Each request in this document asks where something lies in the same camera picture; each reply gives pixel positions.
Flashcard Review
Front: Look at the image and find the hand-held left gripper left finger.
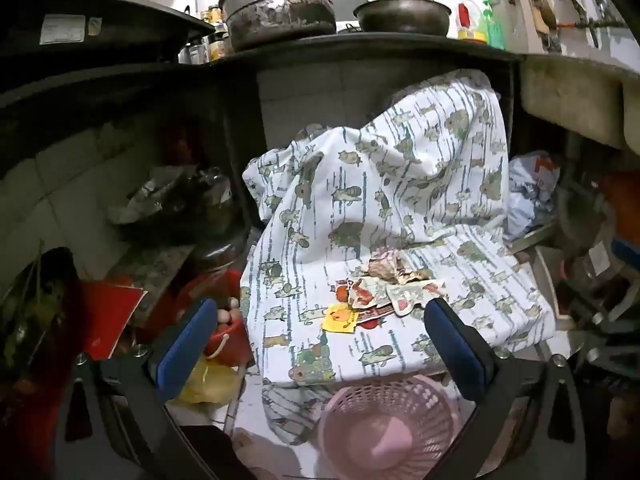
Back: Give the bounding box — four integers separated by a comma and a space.
52, 298, 236, 480

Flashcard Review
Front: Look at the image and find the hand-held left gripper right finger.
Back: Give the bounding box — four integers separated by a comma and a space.
424, 297, 587, 480

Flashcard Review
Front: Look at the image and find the white green-edged wrapper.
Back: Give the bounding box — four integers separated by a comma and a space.
385, 280, 448, 317

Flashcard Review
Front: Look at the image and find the pink plastic basket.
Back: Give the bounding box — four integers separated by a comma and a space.
317, 374, 463, 480

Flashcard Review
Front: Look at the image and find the red white snack wrapper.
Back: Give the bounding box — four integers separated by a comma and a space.
356, 307, 398, 331

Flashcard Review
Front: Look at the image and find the brown paper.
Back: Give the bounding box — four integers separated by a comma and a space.
362, 249, 433, 286

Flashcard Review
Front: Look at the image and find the white orange printed wrapper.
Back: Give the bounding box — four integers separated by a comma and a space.
331, 276, 388, 311

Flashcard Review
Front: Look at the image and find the yellow snack wrapper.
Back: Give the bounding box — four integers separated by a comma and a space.
321, 303, 360, 334

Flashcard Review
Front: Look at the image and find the yellow plastic bag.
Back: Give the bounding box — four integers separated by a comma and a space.
167, 355, 243, 406

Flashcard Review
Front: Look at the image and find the red plastic bucket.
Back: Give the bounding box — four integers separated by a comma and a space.
175, 270, 256, 366

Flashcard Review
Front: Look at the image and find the red flat box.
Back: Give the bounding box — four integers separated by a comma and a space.
80, 280, 148, 361

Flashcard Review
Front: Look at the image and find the dark ceramic jar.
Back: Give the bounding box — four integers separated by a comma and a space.
190, 225, 251, 276

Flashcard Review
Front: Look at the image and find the crumpled grey plastic bag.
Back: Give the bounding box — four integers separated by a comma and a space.
107, 165, 233, 226

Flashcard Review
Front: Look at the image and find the white plastic bag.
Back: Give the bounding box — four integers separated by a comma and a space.
505, 152, 561, 241

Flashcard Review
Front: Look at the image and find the white animal print cloth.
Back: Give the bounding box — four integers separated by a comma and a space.
240, 69, 556, 446

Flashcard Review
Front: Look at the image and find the stone sink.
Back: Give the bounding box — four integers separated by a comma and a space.
520, 52, 640, 153

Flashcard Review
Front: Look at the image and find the row of glass spice jars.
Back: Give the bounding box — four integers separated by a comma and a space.
178, 4, 232, 65

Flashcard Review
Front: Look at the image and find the green plastic bottle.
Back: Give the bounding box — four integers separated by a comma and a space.
481, 0, 506, 51

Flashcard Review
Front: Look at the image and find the cooking oil bottle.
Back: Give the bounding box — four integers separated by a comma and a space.
455, 0, 488, 42

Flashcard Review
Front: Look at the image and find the dark metal bowl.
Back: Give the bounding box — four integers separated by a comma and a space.
353, 0, 452, 38

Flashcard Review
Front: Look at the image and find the large metal cooking pot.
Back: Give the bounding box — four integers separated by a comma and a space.
219, 0, 341, 52

